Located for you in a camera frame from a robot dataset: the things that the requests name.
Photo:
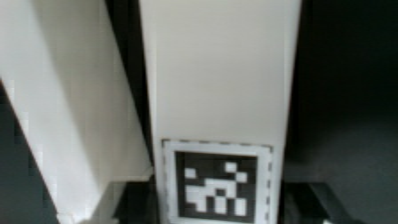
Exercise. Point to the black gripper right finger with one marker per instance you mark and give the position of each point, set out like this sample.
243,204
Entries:
310,205

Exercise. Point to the white desk leg front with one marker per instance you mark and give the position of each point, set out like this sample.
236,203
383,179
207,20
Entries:
221,46

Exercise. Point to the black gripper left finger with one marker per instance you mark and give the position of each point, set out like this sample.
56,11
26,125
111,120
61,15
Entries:
136,211

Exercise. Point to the white desk top tray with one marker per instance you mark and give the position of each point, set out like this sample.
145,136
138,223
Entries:
67,85

